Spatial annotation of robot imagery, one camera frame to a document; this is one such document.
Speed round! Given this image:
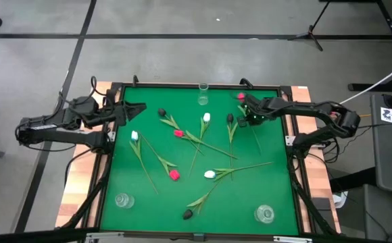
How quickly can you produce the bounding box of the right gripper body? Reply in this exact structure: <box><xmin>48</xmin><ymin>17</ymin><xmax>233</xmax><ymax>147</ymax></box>
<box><xmin>237</xmin><ymin>94</ymin><xmax>270</xmax><ymax>128</ymax></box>

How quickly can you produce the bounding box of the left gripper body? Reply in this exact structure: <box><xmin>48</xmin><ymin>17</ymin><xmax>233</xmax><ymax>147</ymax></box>
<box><xmin>107</xmin><ymin>101</ymin><xmax>130</xmax><ymax>121</ymax></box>

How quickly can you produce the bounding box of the red artificial tulip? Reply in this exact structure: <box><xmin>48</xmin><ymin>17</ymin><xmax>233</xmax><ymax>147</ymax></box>
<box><xmin>232</xmin><ymin>91</ymin><xmax>263</xmax><ymax>155</ymax></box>
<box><xmin>173</xmin><ymin>129</ymin><xmax>238</xmax><ymax>159</ymax></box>
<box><xmin>139</xmin><ymin>132</ymin><xmax>181</xmax><ymax>182</ymax></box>

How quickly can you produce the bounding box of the white artificial tulip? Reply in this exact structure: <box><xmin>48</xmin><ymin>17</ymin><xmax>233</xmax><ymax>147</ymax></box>
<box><xmin>129</xmin><ymin>130</ymin><xmax>159</xmax><ymax>195</ymax></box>
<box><xmin>203</xmin><ymin>161</ymin><xmax>274</xmax><ymax>180</ymax></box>
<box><xmin>188</xmin><ymin>112</ymin><xmax>212</xmax><ymax>178</ymax></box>

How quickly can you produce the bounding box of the black artificial tulip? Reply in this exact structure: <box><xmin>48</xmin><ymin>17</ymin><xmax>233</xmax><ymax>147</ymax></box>
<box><xmin>225</xmin><ymin>113</ymin><xmax>239</xmax><ymax>181</ymax></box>
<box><xmin>157</xmin><ymin>107</ymin><xmax>204</xmax><ymax>155</ymax></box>
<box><xmin>182</xmin><ymin>180</ymin><xmax>223</xmax><ymax>221</ymax></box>

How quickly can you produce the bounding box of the clear glass vase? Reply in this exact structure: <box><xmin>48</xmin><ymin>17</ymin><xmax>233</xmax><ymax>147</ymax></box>
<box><xmin>197</xmin><ymin>82</ymin><xmax>210</xmax><ymax>106</ymax></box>
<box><xmin>253</xmin><ymin>204</ymin><xmax>275</xmax><ymax>224</ymax></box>
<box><xmin>114</xmin><ymin>192</ymin><xmax>135</xmax><ymax>209</ymax></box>

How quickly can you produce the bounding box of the black tripod stand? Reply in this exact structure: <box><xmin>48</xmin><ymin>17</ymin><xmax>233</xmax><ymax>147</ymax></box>
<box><xmin>287</xmin><ymin>0</ymin><xmax>332</xmax><ymax>52</ymax></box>

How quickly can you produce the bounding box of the green table mat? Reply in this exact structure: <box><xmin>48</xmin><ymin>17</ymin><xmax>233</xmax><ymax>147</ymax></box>
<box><xmin>99</xmin><ymin>86</ymin><xmax>300</xmax><ymax>236</ymax></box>

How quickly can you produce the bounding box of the small white container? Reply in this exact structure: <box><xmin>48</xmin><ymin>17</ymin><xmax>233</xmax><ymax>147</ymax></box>
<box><xmin>332</xmin><ymin>190</ymin><xmax>349</xmax><ymax>209</ymax></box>

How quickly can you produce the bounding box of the dark gray desk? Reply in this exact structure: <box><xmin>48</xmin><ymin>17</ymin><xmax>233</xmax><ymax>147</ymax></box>
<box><xmin>370</xmin><ymin>93</ymin><xmax>392</xmax><ymax>197</ymax></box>

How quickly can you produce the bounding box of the dark gray box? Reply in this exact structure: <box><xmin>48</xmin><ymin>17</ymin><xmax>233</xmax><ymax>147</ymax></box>
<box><xmin>329</xmin><ymin>167</ymin><xmax>392</xmax><ymax>242</ymax></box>

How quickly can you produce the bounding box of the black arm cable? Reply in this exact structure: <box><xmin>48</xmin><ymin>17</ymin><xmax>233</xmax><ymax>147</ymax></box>
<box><xmin>89</xmin><ymin>76</ymin><xmax>116</xmax><ymax>102</ymax></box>

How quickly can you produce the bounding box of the thin black cable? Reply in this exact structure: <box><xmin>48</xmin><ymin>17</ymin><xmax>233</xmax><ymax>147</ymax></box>
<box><xmin>64</xmin><ymin>148</ymin><xmax>94</xmax><ymax>188</ymax></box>

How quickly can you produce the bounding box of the black cable bundle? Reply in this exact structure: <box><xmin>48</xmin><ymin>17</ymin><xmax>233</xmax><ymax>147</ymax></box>
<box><xmin>314</xmin><ymin>123</ymin><xmax>386</xmax><ymax>165</ymax></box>

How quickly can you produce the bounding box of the white cable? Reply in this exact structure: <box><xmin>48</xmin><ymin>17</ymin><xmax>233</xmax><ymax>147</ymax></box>
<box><xmin>339</xmin><ymin>57</ymin><xmax>392</xmax><ymax>105</ymax></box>

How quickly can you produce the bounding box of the black table frame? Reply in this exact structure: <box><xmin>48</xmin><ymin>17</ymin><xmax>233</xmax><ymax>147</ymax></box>
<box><xmin>55</xmin><ymin>80</ymin><xmax>341</xmax><ymax>242</ymax></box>

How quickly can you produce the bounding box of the black desk frame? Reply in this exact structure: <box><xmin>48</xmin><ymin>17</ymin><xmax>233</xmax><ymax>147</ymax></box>
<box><xmin>347</xmin><ymin>0</ymin><xmax>392</xmax><ymax>92</ymax></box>

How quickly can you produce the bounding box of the silver corner bracket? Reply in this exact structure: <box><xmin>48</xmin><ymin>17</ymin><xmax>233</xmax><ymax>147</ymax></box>
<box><xmin>85</xmin><ymin>232</ymin><xmax>125</xmax><ymax>243</ymax></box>
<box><xmin>272</xmin><ymin>236</ymin><xmax>314</xmax><ymax>243</ymax></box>

